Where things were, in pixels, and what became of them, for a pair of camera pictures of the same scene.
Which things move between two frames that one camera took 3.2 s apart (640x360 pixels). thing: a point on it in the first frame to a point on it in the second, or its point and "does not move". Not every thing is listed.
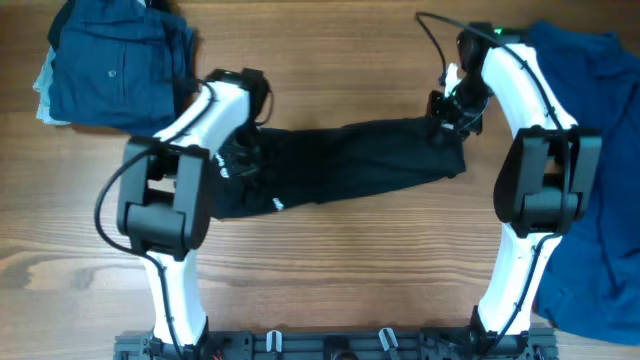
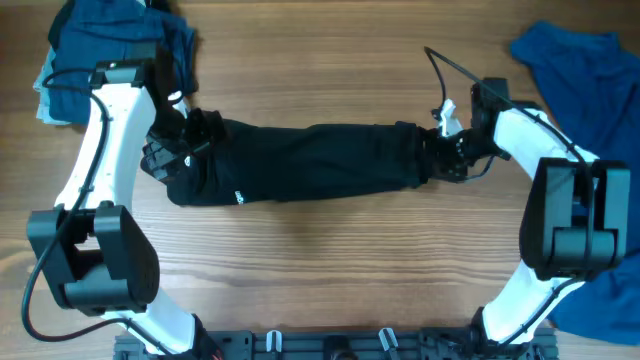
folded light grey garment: [43, 86] does not move
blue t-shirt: [591, 285] does not move
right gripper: [445, 111] to [447, 157]
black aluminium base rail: [340, 345] does not move
